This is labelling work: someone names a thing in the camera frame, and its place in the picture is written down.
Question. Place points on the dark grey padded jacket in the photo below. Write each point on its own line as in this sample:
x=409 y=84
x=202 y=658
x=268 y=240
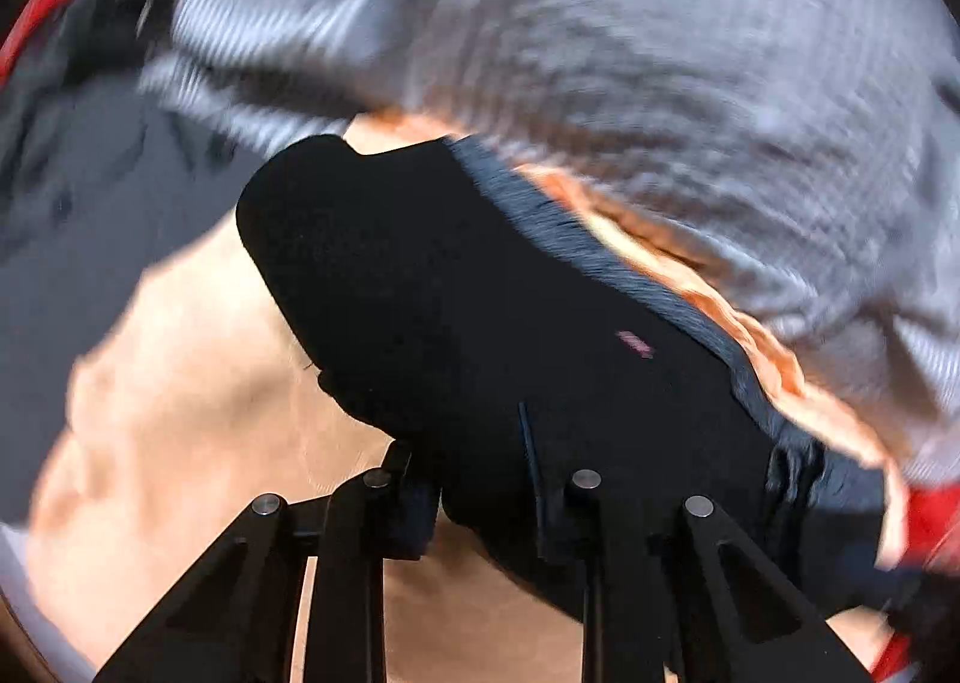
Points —
x=75 y=240

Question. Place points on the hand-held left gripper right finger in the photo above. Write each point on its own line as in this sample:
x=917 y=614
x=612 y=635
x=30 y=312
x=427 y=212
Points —
x=622 y=578

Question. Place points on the red patterned cloth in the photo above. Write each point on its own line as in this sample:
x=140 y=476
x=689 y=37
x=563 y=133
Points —
x=930 y=525

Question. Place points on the grey striped quilt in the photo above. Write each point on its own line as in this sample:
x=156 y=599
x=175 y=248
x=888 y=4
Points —
x=637 y=53

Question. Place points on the peach bed sheet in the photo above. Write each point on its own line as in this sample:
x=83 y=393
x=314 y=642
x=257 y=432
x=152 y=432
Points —
x=187 y=390

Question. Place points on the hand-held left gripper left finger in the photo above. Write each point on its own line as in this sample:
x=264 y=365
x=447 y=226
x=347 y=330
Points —
x=352 y=563

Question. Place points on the black pants with blue stripes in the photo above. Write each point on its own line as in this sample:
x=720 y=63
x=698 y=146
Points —
x=450 y=278

